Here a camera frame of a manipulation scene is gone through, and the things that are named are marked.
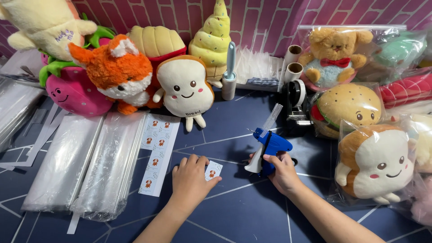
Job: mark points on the person's right hand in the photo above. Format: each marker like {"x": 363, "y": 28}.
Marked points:
{"x": 285, "y": 173}

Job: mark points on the person's left hand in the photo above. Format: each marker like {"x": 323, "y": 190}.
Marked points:
{"x": 189, "y": 184}

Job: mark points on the small fox sticker card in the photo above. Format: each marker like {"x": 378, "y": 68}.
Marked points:
{"x": 214, "y": 168}

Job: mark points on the blue tagging gun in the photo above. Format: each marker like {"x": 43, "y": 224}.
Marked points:
{"x": 271, "y": 143}

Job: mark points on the fox sticker sheet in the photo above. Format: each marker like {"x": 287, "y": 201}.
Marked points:
{"x": 158, "y": 152}

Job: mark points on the white plastic fastener strip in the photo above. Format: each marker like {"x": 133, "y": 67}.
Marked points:
{"x": 272, "y": 116}

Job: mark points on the black tape dispenser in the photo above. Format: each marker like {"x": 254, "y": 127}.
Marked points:
{"x": 295, "y": 104}

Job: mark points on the stack of clear plastic bags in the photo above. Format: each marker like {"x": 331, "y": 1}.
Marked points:
{"x": 15, "y": 108}
{"x": 109, "y": 168}
{"x": 64, "y": 163}

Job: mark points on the bagged bread slice plush toy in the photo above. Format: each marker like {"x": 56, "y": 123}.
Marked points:
{"x": 374, "y": 165}

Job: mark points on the bagged burger plush toy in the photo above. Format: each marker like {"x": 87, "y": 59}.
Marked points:
{"x": 349, "y": 106}

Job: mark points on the unwrapped bread slice plush toy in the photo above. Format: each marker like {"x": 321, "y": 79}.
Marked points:
{"x": 184, "y": 87}

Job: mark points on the cardboard roll core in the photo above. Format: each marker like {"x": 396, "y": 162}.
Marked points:
{"x": 293, "y": 72}
{"x": 293, "y": 54}

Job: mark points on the heap of clear plastic fasteners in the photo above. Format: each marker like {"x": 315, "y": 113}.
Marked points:
{"x": 256, "y": 65}

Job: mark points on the short white paper strip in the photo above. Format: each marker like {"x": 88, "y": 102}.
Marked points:
{"x": 73, "y": 223}

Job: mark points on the bagged brown bear plush toy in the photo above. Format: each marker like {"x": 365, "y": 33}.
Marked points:
{"x": 332, "y": 57}

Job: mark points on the orange fox plush toy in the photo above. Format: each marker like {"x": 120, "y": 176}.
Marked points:
{"x": 118, "y": 71}

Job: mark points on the bagged pink plush toy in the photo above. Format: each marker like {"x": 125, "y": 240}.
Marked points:
{"x": 420, "y": 200}

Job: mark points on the bagged cream plush toy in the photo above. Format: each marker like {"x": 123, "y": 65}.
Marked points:
{"x": 423, "y": 145}

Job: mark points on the yellow ice cream plush toy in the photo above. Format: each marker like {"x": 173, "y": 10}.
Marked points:
{"x": 211, "y": 44}

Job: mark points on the pink strawberry plush toy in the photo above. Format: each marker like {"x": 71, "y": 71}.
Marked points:
{"x": 76, "y": 92}

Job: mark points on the bagged red plush toy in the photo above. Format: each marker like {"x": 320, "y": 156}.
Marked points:
{"x": 405, "y": 91}

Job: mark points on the yellow fries plush toy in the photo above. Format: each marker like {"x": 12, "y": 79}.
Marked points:
{"x": 155, "y": 42}

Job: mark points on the white paper backing strips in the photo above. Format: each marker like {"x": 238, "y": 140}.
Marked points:
{"x": 37, "y": 145}

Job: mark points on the bagged green plush toy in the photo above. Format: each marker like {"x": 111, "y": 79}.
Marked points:
{"x": 401, "y": 49}

